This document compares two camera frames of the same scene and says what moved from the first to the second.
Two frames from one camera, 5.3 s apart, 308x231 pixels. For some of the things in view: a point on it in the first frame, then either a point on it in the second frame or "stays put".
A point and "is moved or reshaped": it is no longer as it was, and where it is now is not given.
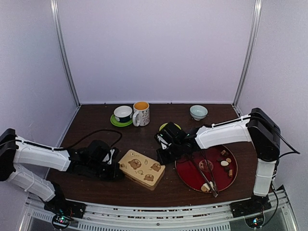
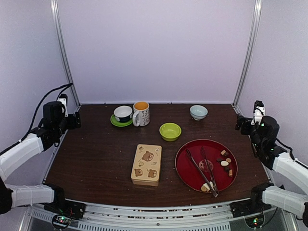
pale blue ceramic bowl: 198,112 stays put
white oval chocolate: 224,163 stays put
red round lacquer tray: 223,163 stays put
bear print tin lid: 141,168 is moved or reshaped
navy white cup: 123,113 stays put
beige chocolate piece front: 205,187 stays put
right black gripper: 162,159 → 240,119
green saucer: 116,122 stays put
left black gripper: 113,175 → 72,125
